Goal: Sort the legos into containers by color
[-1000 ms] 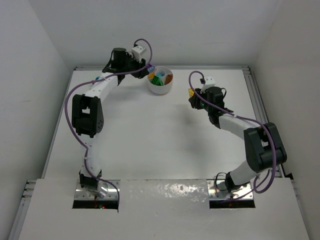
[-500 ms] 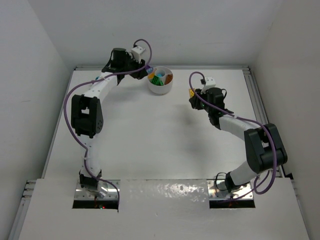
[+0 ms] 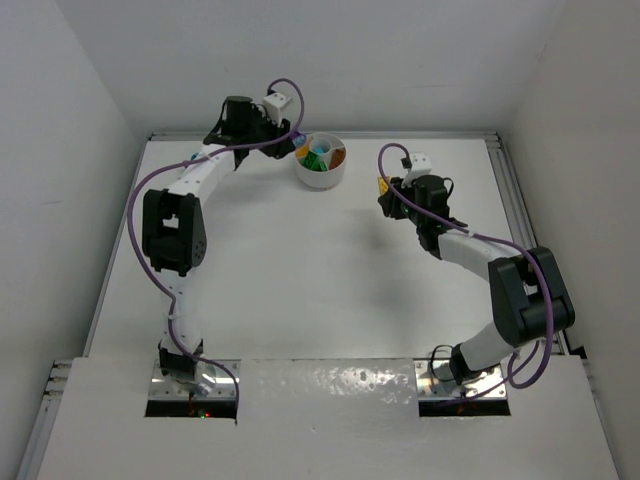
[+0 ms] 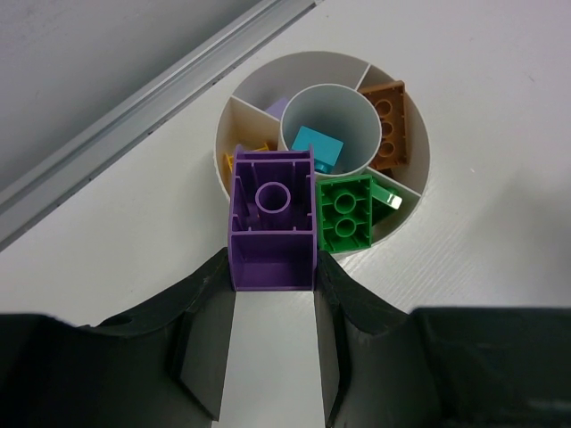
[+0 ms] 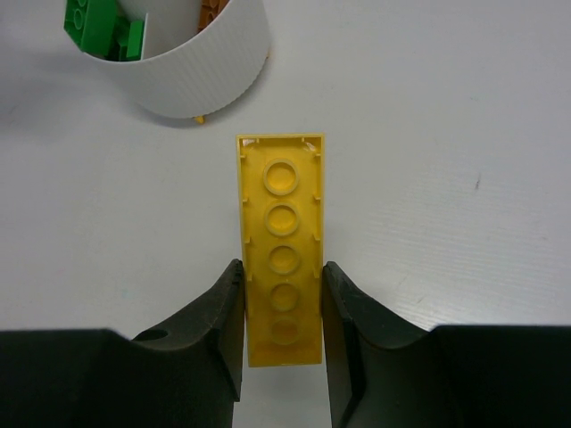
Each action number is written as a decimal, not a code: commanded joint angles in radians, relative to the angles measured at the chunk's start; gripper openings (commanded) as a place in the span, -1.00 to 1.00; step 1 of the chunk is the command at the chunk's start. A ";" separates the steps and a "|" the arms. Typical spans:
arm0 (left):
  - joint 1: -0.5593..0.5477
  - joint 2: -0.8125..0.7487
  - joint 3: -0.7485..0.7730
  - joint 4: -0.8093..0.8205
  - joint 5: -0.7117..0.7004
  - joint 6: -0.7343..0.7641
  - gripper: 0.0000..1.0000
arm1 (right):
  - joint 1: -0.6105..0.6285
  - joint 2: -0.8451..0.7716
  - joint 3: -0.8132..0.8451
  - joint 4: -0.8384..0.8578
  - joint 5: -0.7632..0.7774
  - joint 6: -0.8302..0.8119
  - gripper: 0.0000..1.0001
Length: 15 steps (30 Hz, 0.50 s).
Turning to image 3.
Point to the metal base plate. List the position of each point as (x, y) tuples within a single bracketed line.
[(434, 383), (210, 383)]

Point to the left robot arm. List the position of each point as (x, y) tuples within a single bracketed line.
[(173, 228)]

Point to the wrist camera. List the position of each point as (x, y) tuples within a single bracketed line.
[(275, 103), (416, 165)]

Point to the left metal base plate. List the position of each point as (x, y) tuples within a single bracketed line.
[(210, 383)]

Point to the yellow lego brick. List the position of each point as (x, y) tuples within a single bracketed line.
[(303, 151)]

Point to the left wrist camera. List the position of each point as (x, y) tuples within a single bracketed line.
[(275, 103)]

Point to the long yellow lego plate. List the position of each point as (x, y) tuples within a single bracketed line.
[(383, 186)]

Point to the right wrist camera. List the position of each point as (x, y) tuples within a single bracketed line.
[(416, 165)]

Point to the purple yellow green lego cluster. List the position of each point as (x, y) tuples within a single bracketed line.
[(298, 139)]

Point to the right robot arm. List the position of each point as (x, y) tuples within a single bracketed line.
[(529, 300)]

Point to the green lego brick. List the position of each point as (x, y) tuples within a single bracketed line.
[(313, 162)]

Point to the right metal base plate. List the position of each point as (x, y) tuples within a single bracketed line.
[(434, 383)]

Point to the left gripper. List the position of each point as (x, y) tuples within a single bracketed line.
[(279, 140)]

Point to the white divided round container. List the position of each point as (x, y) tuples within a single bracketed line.
[(326, 179)]

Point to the orange brown lego piece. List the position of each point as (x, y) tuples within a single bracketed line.
[(337, 158)]

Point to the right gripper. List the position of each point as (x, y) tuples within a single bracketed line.
[(391, 201)]

